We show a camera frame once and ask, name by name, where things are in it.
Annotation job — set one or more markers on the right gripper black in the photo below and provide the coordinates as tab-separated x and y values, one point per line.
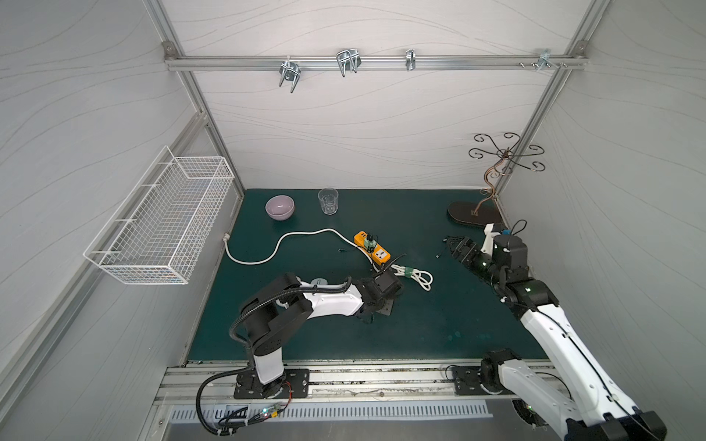
469	253

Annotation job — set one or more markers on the white wire basket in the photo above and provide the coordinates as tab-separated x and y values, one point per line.
157	233

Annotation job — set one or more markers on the metal u-bolt hook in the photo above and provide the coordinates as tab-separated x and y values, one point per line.
290	72

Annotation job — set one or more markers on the clear glass cup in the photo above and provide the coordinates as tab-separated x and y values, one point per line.
329	201

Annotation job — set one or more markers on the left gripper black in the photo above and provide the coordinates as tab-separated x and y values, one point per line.
390	282

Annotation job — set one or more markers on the right metal bracket hook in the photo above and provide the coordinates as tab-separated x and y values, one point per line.
544	62

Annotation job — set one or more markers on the pink bowl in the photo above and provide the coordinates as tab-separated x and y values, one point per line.
280	208

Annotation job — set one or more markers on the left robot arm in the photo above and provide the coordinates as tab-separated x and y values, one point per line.
269	320

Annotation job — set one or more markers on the aluminium crossbar rail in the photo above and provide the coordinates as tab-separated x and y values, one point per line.
388	63

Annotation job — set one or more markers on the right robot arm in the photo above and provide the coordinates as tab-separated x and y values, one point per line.
591	406

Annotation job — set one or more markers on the metal clamp hook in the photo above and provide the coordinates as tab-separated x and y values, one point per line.
348	60

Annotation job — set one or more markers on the orange power strip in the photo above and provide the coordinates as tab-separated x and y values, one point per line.
379	257

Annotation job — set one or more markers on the white vented cable duct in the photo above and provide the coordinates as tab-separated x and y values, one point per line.
345	411

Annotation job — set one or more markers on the small metal ring hook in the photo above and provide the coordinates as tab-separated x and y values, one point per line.
411	60

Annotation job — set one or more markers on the brown metal jewelry stand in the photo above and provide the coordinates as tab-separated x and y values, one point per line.
486	210

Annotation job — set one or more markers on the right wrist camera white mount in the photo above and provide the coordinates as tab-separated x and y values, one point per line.
491	231

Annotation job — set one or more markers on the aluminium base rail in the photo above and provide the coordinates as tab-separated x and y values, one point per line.
345	380

